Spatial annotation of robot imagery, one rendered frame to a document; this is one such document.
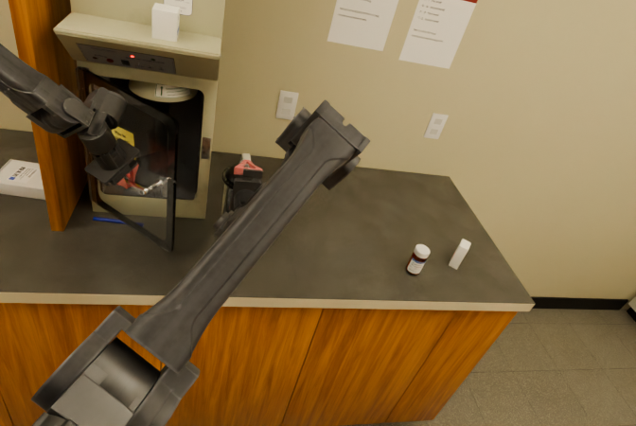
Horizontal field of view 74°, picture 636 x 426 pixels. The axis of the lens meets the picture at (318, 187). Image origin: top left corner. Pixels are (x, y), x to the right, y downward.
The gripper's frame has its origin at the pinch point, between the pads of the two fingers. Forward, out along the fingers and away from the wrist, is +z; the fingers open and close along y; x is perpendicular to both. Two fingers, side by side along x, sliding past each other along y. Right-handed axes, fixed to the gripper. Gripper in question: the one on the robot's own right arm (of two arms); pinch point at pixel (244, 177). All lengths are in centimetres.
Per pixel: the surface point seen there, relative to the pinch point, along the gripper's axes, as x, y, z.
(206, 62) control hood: 11.6, 28.2, 2.0
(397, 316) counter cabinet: -52, -37, -15
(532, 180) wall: -142, -24, 54
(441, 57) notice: -71, 25, 54
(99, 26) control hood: 33.6, 31.3, 4.8
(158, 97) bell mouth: 23.0, 13.3, 13.4
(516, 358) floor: -165, -120, 20
